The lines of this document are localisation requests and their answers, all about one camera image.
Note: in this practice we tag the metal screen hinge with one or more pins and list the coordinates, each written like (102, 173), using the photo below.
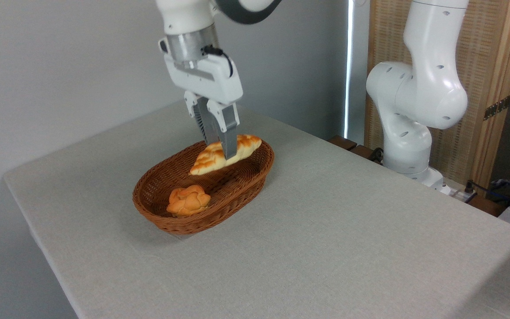
(497, 107)

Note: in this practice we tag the grey tablecloth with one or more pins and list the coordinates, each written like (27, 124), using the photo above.
(370, 274)

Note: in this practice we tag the brown oval wicker basket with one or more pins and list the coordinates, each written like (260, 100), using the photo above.
(237, 186)

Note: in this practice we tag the round orange bread roll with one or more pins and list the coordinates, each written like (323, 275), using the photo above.
(187, 200)

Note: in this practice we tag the brown wooden block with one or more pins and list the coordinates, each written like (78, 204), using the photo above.
(342, 142)
(485, 206)
(365, 152)

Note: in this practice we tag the long braided bread loaf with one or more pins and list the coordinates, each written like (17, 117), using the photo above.
(206, 161)

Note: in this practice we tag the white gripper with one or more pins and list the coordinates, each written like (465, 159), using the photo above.
(210, 82)

